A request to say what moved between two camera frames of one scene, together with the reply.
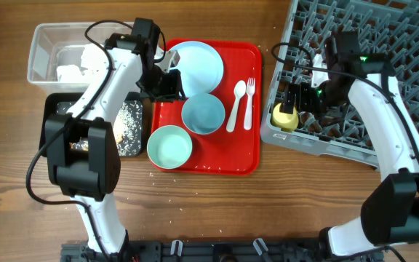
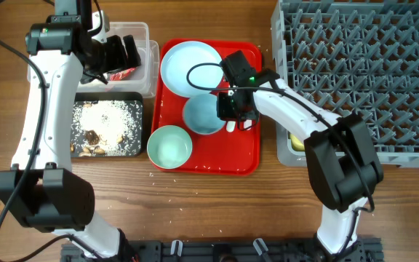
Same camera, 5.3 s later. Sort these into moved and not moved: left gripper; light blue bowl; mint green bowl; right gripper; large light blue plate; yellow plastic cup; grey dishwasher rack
Moved: right gripper; left gripper; yellow plastic cup
Not moved: light blue bowl; grey dishwasher rack; mint green bowl; large light blue plate
